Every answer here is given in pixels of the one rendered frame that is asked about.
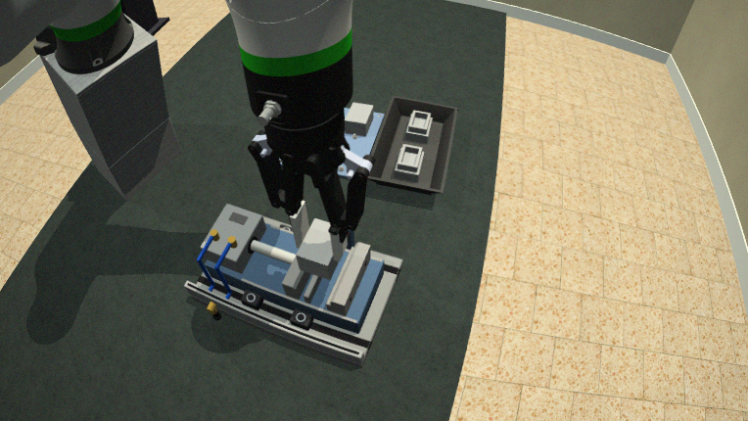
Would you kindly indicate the grey flat bar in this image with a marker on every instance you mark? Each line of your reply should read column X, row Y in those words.
column 338, row 280
column 311, row 288

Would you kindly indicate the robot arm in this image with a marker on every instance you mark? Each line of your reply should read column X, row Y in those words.
column 296, row 54

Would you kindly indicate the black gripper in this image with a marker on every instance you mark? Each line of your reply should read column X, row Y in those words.
column 320, row 149

